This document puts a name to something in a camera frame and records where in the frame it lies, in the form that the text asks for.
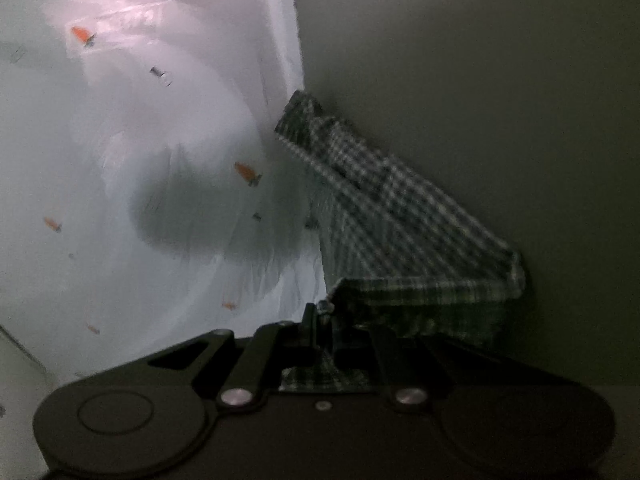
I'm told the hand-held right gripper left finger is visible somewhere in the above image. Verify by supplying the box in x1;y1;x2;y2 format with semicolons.
149;303;319;408

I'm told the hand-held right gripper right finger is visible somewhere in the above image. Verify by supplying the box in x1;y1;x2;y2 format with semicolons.
326;309;452;412

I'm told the plaid shirt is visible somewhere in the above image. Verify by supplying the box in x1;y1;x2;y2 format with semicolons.
272;89;529;394

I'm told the carrot print sheet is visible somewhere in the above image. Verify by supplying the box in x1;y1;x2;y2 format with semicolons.
0;0;332;382

